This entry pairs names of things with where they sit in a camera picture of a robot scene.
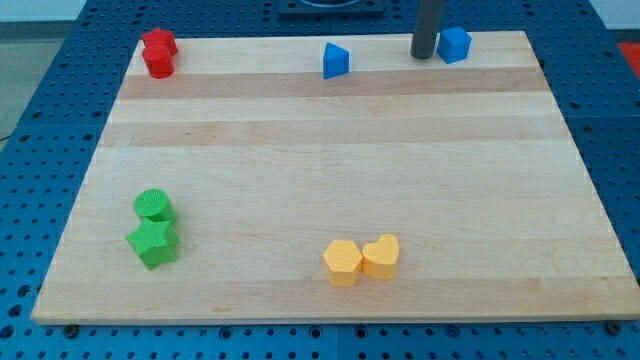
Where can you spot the green star block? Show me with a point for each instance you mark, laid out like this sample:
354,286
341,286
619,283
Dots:
154,242

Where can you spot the blue cube block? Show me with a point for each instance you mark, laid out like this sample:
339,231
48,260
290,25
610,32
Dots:
454,44

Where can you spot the wooden board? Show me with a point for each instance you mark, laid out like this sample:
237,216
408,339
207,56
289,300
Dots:
470,165

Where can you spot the red cylinder block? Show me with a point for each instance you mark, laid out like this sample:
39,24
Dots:
158,61

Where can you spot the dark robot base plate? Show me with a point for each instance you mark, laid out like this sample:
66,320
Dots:
291,8

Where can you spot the red star block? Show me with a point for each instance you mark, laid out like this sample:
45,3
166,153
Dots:
158,36

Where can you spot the yellow hexagon block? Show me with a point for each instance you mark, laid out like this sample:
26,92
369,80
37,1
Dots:
342,261

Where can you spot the green cylinder block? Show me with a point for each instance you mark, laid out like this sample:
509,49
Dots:
154,204

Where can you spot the blue triangle block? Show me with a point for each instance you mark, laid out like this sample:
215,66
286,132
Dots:
336,61

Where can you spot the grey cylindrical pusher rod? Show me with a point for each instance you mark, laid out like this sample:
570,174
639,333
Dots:
426,28

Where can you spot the yellow heart block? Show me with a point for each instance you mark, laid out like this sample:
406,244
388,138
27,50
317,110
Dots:
380,257

